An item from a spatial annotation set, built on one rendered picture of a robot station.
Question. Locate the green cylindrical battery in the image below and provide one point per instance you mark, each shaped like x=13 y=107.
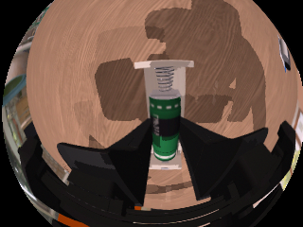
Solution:
x=165 y=123

